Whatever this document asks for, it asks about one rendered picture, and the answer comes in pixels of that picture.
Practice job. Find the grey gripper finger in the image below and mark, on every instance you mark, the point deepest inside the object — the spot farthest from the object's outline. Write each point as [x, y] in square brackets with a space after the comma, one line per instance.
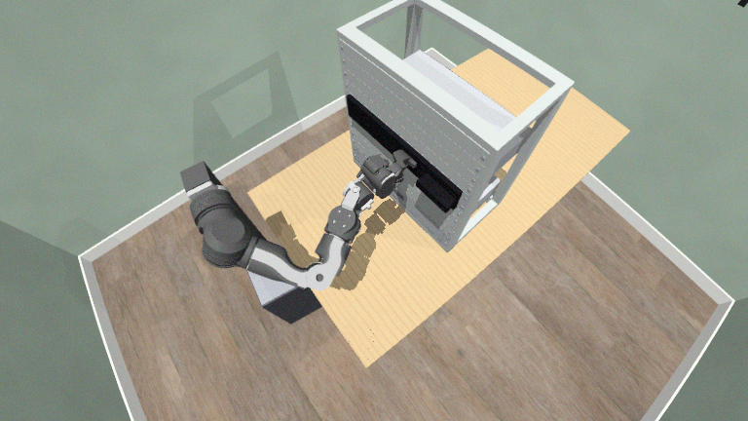
[400, 178]
[398, 167]

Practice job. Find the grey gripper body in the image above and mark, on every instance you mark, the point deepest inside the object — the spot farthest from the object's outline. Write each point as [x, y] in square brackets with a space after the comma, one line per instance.
[373, 169]

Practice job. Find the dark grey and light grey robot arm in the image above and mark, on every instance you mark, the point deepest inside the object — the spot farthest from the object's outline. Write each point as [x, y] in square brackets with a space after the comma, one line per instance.
[227, 237]

